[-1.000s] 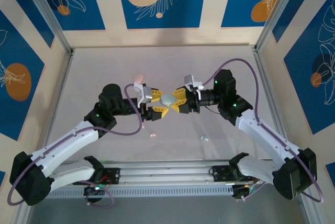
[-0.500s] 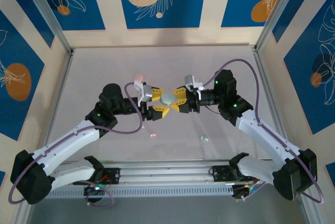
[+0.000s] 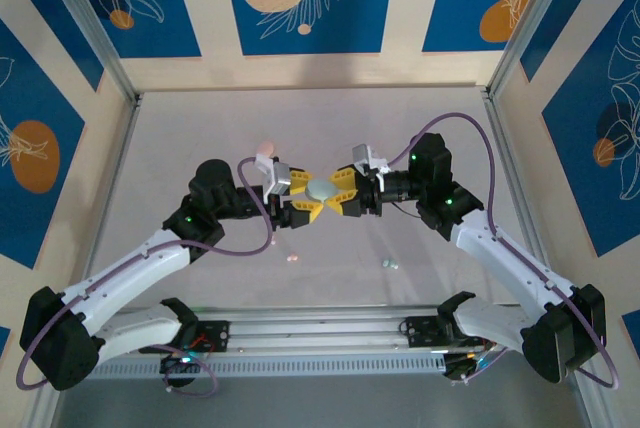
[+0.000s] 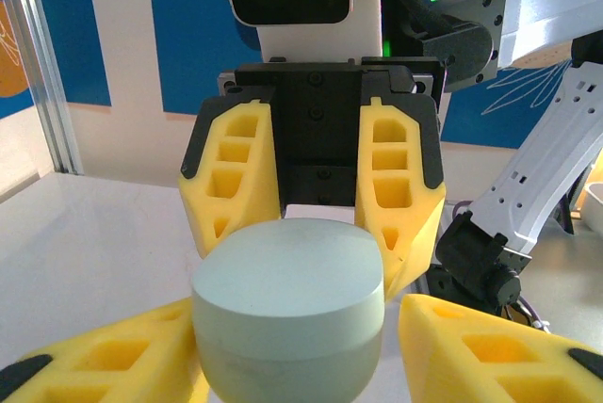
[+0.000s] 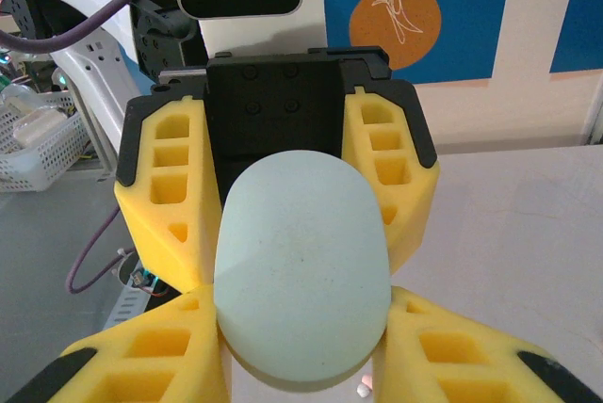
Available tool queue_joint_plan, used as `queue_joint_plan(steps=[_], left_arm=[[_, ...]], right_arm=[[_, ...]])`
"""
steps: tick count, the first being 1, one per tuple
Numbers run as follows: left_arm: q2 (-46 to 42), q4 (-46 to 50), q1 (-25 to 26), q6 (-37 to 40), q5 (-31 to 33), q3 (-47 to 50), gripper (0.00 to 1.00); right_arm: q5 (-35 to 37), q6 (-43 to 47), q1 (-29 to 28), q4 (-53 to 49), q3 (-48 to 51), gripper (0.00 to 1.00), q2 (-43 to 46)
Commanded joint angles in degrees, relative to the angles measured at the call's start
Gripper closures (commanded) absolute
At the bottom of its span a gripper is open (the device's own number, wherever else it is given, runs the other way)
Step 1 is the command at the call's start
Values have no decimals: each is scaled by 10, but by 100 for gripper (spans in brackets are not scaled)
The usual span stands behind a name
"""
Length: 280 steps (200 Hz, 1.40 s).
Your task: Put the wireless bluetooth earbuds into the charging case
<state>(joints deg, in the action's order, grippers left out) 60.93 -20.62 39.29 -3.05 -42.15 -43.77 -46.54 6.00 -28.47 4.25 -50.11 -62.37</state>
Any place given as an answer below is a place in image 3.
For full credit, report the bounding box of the grey slotted cable duct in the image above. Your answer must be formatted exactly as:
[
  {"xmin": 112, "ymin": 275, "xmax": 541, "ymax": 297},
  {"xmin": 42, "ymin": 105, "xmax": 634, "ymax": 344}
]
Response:
[{"xmin": 92, "ymin": 351, "xmax": 447, "ymax": 378}]

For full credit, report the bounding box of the aluminium frame post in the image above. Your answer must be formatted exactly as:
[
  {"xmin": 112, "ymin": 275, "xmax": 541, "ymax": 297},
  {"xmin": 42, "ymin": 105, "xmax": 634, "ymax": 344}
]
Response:
[
  {"xmin": 37, "ymin": 0, "xmax": 144, "ymax": 105},
  {"xmin": 484, "ymin": 0, "xmax": 615, "ymax": 99}
]

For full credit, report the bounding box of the aluminium table side rail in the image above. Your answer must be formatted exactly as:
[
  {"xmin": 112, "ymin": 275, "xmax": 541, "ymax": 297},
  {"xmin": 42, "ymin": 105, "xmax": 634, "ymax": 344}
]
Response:
[
  {"xmin": 487, "ymin": 95, "xmax": 604, "ymax": 428},
  {"xmin": 27, "ymin": 95, "xmax": 144, "ymax": 428}
]

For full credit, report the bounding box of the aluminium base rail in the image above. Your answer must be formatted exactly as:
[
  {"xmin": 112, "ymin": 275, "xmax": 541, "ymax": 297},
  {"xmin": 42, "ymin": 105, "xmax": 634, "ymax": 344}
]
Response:
[{"xmin": 112, "ymin": 303, "xmax": 524, "ymax": 355}]

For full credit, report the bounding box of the mint green earbud charging case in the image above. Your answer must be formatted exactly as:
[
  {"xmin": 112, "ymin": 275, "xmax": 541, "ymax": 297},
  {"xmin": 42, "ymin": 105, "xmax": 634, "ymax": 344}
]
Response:
[{"xmin": 305, "ymin": 177, "xmax": 339, "ymax": 202}]

